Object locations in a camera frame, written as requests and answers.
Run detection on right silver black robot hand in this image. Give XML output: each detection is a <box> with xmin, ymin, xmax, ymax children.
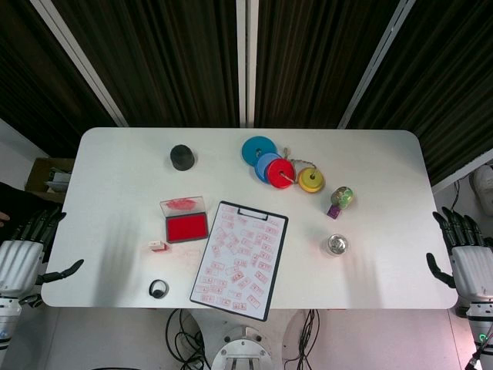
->
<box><xmin>425</xmin><ymin>207</ymin><xmax>493</xmax><ymax>300</ymax></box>

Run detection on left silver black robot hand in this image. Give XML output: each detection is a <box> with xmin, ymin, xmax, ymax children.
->
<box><xmin>0</xmin><ymin>207</ymin><xmax>85</xmax><ymax>308</ymax></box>

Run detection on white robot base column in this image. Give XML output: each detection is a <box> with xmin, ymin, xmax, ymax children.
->
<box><xmin>210</xmin><ymin>325</ymin><xmax>273</xmax><ymax>370</ymax></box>

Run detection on red ink pad case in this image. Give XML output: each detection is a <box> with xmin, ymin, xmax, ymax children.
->
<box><xmin>159</xmin><ymin>196</ymin><xmax>210</xmax><ymax>244</ymax></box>

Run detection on black clipboard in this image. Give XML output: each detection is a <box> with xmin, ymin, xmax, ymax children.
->
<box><xmin>189</xmin><ymin>200</ymin><xmax>290</xmax><ymax>322</ymax></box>

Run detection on person in black clothing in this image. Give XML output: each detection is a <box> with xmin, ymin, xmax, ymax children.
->
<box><xmin>0</xmin><ymin>180</ymin><xmax>29</xmax><ymax>237</ymax></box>

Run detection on white rounded object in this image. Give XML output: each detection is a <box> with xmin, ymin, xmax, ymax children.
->
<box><xmin>472</xmin><ymin>163</ymin><xmax>493</xmax><ymax>217</ymax></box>

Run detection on brown cardboard box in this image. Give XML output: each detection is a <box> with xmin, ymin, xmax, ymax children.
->
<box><xmin>24</xmin><ymin>156</ymin><xmax>76</xmax><ymax>204</ymax></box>

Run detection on clear jar of paper clips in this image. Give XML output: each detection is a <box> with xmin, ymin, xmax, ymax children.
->
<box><xmin>321</xmin><ymin>233</ymin><xmax>350</xmax><ymax>259</ymax></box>

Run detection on colourful bottle with purple cap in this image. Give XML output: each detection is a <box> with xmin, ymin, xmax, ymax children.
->
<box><xmin>327</xmin><ymin>186</ymin><xmax>356</xmax><ymax>220</ymax></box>

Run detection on small yellow-green wooden disc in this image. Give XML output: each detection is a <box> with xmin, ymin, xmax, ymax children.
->
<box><xmin>300</xmin><ymin>168</ymin><xmax>323</xmax><ymax>189</ymax></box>

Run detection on yellow wooden disc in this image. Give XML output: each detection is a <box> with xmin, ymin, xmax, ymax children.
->
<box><xmin>298</xmin><ymin>166</ymin><xmax>325</xmax><ymax>192</ymax></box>

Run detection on black faceted cup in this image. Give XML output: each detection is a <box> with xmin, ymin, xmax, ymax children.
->
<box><xmin>169</xmin><ymin>144</ymin><xmax>196</xmax><ymax>172</ymax></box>

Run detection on red wooden disc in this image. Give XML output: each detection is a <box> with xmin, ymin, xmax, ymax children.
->
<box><xmin>267</xmin><ymin>158</ymin><xmax>296</xmax><ymax>190</ymax></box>

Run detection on white red-stamped paper sheet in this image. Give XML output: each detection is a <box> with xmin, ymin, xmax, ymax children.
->
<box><xmin>192</xmin><ymin>203</ymin><xmax>287</xmax><ymax>311</ymax></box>

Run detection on blue wooden disc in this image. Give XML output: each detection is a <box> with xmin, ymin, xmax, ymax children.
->
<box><xmin>253</xmin><ymin>152</ymin><xmax>284</xmax><ymax>184</ymax></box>

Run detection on teal wooden disc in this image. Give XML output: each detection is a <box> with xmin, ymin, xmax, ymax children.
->
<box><xmin>241</xmin><ymin>136</ymin><xmax>280</xmax><ymax>169</ymax></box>

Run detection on dark pleated curtain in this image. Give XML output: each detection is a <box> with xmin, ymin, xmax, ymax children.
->
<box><xmin>0</xmin><ymin>0</ymin><xmax>493</xmax><ymax>186</ymax></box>

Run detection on thin black cable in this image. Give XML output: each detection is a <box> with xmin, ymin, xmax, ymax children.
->
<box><xmin>451</xmin><ymin>180</ymin><xmax>475</xmax><ymax>217</ymax></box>

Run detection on white frame bar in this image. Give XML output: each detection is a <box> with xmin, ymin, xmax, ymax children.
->
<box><xmin>430</xmin><ymin>148</ymin><xmax>493</xmax><ymax>193</ymax></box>

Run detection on black ring cap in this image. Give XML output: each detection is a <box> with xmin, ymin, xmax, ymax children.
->
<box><xmin>149</xmin><ymin>278</ymin><xmax>171</xmax><ymax>300</ymax></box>

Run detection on black cable bundle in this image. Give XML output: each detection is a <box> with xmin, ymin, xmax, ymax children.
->
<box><xmin>283</xmin><ymin>308</ymin><xmax>323</xmax><ymax>370</ymax></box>
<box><xmin>165</xmin><ymin>308</ymin><xmax>211</xmax><ymax>370</ymax></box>

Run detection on braided beige rope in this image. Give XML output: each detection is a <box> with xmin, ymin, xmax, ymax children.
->
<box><xmin>282</xmin><ymin>146</ymin><xmax>320</xmax><ymax>184</ymax></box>

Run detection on white frame post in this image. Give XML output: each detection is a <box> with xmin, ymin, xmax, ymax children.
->
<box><xmin>236</xmin><ymin>0</ymin><xmax>260</xmax><ymax>128</ymax></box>
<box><xmin>29</xmin><ymin>0</ymin><xmax>129</xmax><ymax>128</ymax></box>
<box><xmin>337</xmin><ymin>0</ymin><xmax>418</xmax><ymax>129</ymax></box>

